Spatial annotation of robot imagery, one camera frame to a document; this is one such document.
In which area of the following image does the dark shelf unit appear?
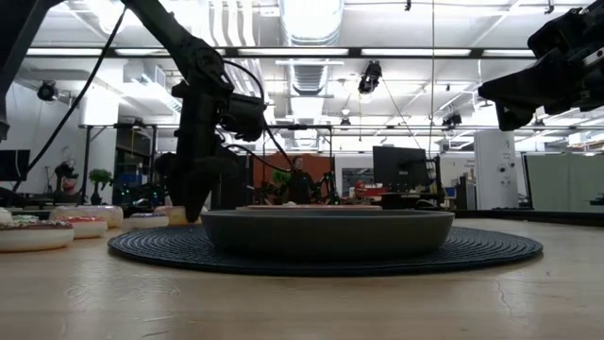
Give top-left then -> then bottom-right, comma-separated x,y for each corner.
112,123 -> 159,209

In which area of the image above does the small red-iced donut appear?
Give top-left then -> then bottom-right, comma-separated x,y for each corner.
57,215 -> 109,240

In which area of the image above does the white cabinet pillar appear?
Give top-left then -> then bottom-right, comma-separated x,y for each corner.
474,129 -> 519,211

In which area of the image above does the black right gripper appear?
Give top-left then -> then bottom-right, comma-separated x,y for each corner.
478,0 -> 604,132

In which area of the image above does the small green potted plant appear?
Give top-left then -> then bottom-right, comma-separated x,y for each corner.
88,167 -> 114,205

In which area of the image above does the black monitor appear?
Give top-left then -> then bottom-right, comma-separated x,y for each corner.
0,149 -> 31,182
372,145 -> 428,193

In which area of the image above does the grey round plate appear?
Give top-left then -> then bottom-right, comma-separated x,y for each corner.
200,209 -> 456,260

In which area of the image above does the large pink-iced donut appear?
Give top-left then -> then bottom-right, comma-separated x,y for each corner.
154,204 -> 209,227

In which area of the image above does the orange panel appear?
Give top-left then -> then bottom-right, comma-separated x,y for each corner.
252,154 -> 334,204

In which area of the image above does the thin hanging cable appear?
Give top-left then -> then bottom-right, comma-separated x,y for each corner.
427,0 -> 436,160

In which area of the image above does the grey-green partition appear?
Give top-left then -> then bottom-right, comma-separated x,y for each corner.
523,153 -> 604,213

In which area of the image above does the small blue-iced donut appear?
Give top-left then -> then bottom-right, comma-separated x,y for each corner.
128,212 -> 171,231

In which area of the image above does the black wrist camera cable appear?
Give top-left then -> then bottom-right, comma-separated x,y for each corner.
221,59 -> 296,175

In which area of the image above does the pink round plate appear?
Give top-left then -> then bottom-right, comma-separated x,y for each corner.
238,204 -> 383,212

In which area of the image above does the silver ventilation duct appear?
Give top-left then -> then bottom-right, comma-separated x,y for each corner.
277,0 -> 345,46

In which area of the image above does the person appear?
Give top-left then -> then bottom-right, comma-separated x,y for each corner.
287,155 -> 316,205

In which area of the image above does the long black arm cable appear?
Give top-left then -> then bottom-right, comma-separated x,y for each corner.
9,4 -> 128,194

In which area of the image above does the large purple-iced donut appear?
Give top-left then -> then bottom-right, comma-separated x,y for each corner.
48,204 -> 125,230

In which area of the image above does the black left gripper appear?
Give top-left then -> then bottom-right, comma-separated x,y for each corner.
171,78 -> 237,223

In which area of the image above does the black camera on tripod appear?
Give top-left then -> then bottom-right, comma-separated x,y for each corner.
52,159 -> 80,204

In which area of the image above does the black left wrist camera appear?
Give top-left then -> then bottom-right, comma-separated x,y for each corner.
220,92 -> 266,143

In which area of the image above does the round dark woven placemat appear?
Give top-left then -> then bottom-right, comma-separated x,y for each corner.
107,224 -> 545,278

